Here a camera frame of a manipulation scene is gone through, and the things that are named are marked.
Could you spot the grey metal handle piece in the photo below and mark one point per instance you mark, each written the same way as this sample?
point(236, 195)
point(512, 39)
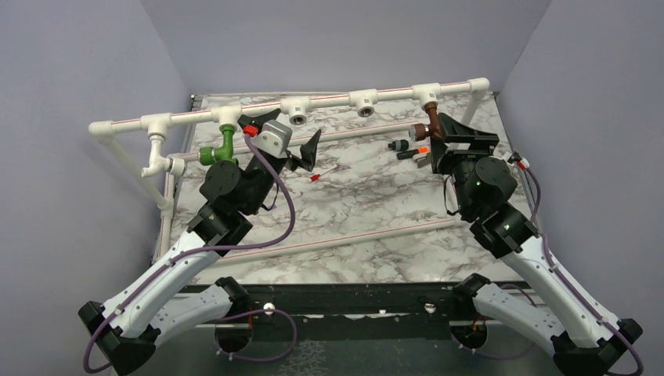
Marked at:
point(424, 161)

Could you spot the red capped white pen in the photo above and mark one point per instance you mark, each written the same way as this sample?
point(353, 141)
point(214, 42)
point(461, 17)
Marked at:
point(327, 171)

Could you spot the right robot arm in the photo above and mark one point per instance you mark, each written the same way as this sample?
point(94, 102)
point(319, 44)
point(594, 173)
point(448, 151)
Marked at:
point(581, 335)

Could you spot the black orange marker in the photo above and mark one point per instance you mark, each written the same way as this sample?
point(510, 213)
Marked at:
point(408, 154)

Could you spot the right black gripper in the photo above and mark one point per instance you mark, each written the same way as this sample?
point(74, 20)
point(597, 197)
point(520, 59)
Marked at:
point(482, 144)

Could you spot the white water faucet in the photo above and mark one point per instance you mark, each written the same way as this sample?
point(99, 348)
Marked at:
point(157, 162)

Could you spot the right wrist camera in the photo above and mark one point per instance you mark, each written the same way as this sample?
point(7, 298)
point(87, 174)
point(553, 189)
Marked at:
point(514, 159)

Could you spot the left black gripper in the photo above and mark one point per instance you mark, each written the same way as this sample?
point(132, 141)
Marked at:
point(308, 151)

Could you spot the black grey faucet part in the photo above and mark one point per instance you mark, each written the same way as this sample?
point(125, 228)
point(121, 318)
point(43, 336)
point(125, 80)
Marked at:
point(399, 145)

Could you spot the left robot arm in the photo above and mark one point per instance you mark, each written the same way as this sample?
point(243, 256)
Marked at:
point(129, 327)

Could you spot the green water faucet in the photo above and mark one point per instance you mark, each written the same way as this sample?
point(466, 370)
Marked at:
point(208, 155)

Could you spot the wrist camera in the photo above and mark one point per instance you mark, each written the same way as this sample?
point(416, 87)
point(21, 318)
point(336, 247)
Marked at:
point(273, 139)
point(514, 159)

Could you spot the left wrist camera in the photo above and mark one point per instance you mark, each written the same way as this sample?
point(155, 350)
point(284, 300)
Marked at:
point(273, 139)

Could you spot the brown water faucet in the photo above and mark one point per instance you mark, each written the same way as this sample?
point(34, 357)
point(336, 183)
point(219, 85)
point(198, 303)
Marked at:
point(428, 124)

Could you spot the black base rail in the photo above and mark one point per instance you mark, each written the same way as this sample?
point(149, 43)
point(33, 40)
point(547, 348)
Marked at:
point(358, 306)

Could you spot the white PVC pipe frame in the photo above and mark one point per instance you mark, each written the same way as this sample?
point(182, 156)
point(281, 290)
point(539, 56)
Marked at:
point(161, 187)

